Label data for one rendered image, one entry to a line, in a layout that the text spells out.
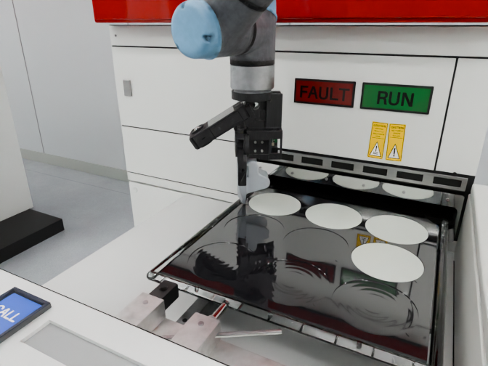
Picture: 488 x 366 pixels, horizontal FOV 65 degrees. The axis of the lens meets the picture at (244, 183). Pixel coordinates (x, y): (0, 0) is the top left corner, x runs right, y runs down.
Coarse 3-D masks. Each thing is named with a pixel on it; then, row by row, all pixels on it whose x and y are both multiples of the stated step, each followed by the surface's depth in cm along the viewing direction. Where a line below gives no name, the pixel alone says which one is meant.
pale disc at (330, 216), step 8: (312, 208) 72; (320, 208) 72; (328, 208) 72; (336, 208) 72; (344, 208) 72; (312, 216) 69; (320, 216) 69; (328, 216) 69; (336, 216) 69; (344, 216) 69; (352, 216) 69; (360, 216) 69; (320, 224) 67; (328, 224) 67; (336, 224) 67; (344, 224) 67; (352, 224) 67
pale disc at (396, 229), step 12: (384, 216) 69; (396, 216) 69; (372, 228) 66; (384, 228) 66; (396, 228) 66; (408, 228) 66; (420, 228) 66; (396, 240) 62; (408, 240) 62; (420, 240) 62
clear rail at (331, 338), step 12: (156, 276) 53; (168, 276) 53; (180, 288) 51; (192, 288) 50; (204, 288) 50; (216, 300) 49; (228, 300) 48; (240, 312) 47; (252, 312) 46; (264, 312) 46; (276, 312) 46; (276, 324) 45; (288, 324) 45; (300, 324) 44; (312, 336) 43; (324, 336) 43; (336, 336) 42; (348, 348) 42; (360, 348) 41; (372, 348) 41; (384, 360) 40; (396, 360) 40; (408, 360) 39
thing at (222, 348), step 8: (168, 320) 48; (160, 328) 47; (168, 328) 47; (176, 328) 47; (224, 344) 44; (232, 344) 44; (216, 352) 43; (224, 352) 43; (232, 352) 43; (240, 352) 43; (248, 352) 43; (224, 360) 42; (232, 360) 42; (240, 360) 42; (248, 360) 42; (256, 360) 42; (264, 360) 42; (272, 360) 42
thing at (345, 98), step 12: (300, 84) 75; (312, 84) 74; (324, 84) 73; (336, 84) 72; (348, 84) 71; (300, 96) 76; (312, 96) 75; (324, 96) 74; (336, 96) 73; (348, 96) 72
